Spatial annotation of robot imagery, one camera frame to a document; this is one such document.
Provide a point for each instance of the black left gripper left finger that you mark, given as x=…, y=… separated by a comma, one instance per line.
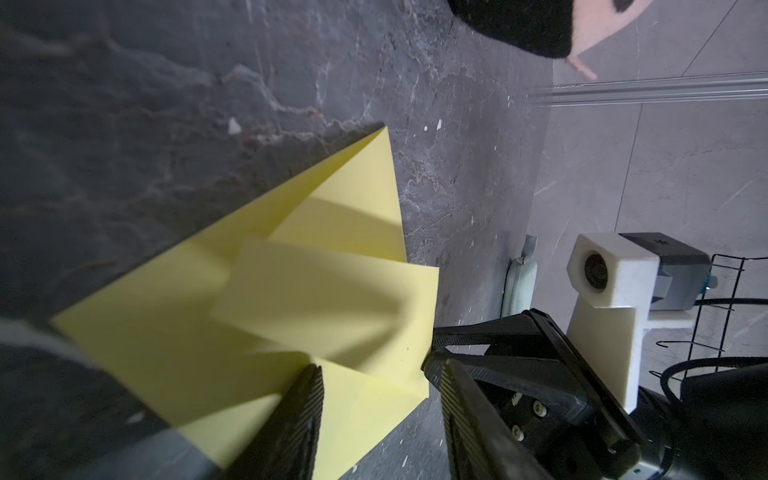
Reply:
x=286, y=445

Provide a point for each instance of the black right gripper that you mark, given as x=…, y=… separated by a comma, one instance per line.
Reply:
x=536, y=379

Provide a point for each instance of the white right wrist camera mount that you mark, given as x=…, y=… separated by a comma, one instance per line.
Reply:
x=614, y=279

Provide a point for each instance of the black wire hook rack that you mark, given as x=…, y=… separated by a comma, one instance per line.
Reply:
x=727, y=329

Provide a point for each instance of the yellow square paper sheet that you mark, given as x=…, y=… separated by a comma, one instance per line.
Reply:
x=211, y=333

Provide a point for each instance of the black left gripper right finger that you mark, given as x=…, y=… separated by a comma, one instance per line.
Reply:
x=479, y=443

